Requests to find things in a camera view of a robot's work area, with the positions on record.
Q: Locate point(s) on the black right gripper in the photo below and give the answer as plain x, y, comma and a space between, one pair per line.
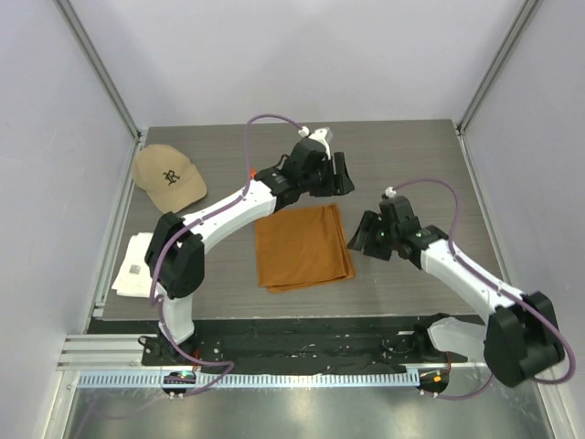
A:
369, 222

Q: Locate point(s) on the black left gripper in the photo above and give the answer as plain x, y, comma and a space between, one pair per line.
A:
337, 183

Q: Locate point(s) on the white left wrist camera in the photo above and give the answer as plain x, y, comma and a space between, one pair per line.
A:
321, 135

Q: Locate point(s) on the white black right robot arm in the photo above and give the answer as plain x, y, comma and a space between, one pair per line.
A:
521, 338

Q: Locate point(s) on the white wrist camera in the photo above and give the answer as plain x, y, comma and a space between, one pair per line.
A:
389, 193
321, 135

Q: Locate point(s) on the orange cloth napkin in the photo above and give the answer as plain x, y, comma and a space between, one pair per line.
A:
300, 248

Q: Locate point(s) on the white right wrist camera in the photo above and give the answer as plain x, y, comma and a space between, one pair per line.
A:
389, 193

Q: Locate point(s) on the white folded towel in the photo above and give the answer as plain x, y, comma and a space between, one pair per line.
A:
134, 278

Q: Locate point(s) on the beige baseball cap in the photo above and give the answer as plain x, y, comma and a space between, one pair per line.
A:
168, 177

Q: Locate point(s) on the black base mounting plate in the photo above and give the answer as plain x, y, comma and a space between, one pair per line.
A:
297, 346

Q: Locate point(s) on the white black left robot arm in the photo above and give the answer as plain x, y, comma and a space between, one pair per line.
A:
177, 251

